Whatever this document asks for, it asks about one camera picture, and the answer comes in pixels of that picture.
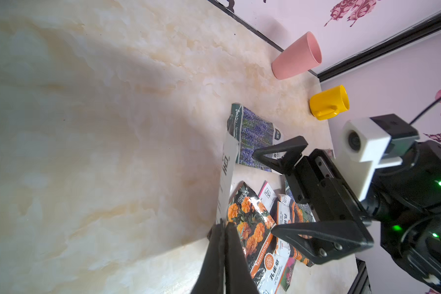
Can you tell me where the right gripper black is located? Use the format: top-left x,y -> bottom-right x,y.
252,136 -> 374,265

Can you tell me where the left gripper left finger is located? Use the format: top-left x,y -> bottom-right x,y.
191,224 -> 225,294

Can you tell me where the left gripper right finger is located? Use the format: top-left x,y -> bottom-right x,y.
225,222 -> 258,294

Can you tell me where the lavender seed packet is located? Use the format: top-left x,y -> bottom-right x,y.
227,103 -> 284,172
283,176 -> 317,221

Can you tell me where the marigold seed packet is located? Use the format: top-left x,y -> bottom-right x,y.
274,194 -> 316,267
227,181 -> 287,294

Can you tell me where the pink flower seed packet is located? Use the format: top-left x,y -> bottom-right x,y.
258,182 -> 296,294

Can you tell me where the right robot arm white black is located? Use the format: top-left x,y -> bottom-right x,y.
253,136 -> 441,293

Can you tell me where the yellow mug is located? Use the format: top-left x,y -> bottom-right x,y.
309,85 -> 350,121

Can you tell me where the pink cup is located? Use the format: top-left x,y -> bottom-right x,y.
271,31 -> 322,80

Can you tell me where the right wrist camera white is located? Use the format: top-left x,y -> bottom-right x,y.
333,114 -> 420,202

